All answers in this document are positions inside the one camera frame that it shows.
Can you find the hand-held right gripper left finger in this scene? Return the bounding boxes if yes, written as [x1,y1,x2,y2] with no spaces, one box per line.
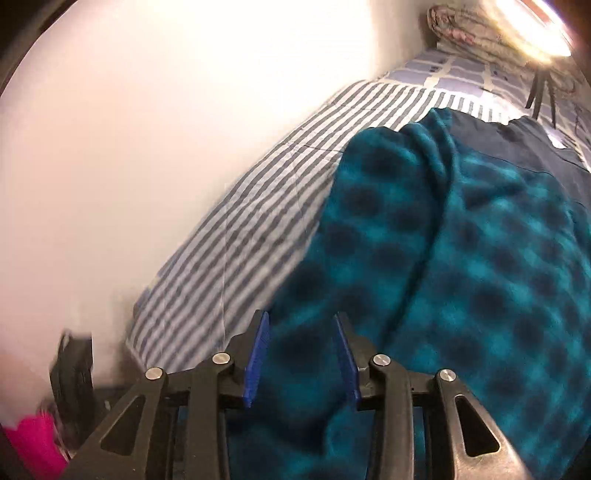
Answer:
[60,310,271,480]

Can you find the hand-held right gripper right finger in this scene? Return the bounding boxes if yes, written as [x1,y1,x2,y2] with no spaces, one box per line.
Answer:
[333,311,536,480]

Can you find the teal plaid fleece garment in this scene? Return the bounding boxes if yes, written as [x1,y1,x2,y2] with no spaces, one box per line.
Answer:
[226,108,591,480]

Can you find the person's left forearm pink sleeve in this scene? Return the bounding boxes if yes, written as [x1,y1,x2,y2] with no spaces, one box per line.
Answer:
[4,413,71,479]

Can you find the blue white striped quilt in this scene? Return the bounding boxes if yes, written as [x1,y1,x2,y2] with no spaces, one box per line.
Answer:
[124,79,522,374]

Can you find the black tripod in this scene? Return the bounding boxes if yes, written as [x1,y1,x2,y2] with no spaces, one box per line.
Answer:
[526,69,559,125]

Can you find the folded floral quilt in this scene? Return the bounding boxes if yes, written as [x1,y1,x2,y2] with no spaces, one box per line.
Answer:
[427,4,591,93]

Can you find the ring light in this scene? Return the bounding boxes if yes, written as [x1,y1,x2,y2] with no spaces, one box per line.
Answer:
[480,0,575,61]

